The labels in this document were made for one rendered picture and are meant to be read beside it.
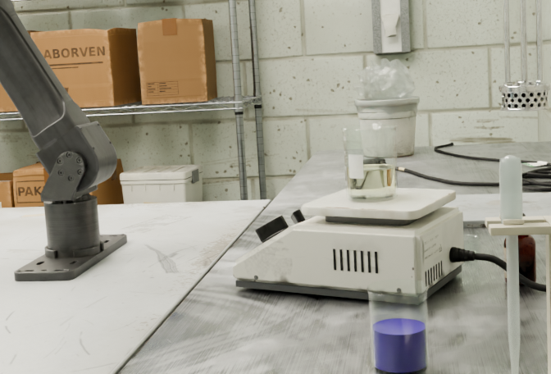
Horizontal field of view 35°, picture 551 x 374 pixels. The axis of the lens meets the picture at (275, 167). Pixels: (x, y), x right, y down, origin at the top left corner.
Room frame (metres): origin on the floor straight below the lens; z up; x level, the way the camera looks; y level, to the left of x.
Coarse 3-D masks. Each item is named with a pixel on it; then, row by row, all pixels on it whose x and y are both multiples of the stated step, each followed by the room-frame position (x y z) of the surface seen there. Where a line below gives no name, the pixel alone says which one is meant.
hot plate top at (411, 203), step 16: (336, 192) 0.88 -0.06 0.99; (400, 192) 0.86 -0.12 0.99; (416, 192) 0.86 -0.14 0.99; (432, 192) 0.85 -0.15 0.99; (448, 192) 0.84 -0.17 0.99; (304, 208) 0.81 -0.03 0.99; (320, 208) 0.80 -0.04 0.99; (336, 208) 0.79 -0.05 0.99; (352, 208) 0.79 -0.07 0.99; (368, 208) 0.78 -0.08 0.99; (384, 208) 0.77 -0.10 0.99; (400, 208) 0.77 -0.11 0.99; (416, 208) 0.77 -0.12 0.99; (432, 208) 0.79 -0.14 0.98
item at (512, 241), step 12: (516, 240) 0.50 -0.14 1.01; (516, 252) 0.50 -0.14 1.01; (516, 264) 0.50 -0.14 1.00; (516, 276) 0.50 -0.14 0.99; (516, 288) 0.50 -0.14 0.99; (516, 300) 0.50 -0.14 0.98; (516, 312) 0.50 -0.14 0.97; (516, 324) 0.50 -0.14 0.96; (516, 336) 0.50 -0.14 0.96; (516, 348) 0.50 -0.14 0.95; (516, 360) 0.50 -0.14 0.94; (516, 372) 0.50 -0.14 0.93
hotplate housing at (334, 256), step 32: (320, 224) 0.81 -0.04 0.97; (352, 224) 0.80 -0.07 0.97; (384, 224) 0.79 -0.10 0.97; (416, 224) 0.78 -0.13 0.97; (448, 224) 0.82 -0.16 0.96; (256, 256) 0.83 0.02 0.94; (288, 256) 0.82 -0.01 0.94; (320, 256) 0.80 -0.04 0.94; (352, 256) 0.78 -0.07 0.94; (384, 256) 0.77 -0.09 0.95; (416, 256) 0.76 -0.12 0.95; (448, 256) 0.82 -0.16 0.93; (256, 288) 0.84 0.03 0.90; (288, 288) 0.82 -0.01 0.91; (320, 288) 0.80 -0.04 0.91; (352, 288) 0.78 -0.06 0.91
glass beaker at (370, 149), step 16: (352, 128) 0.81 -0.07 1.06; (368, 128) 0.86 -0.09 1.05; (384, 128) 0.81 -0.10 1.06; (352, 144) 0.81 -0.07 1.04; (368, 144) 0.81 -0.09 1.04; (384, 144) 0.81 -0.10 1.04; (352, 160) 0.82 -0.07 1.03; (368, 160) 0.81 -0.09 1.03; (384, 160) 0.81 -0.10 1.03; (352, 176) 0.82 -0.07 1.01; (368, 176) 0.81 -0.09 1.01; (384, 176) 0.81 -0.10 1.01; (352, 192) 0.82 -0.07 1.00; (368, 192) 0.81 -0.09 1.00; (384, 192) 0.81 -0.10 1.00
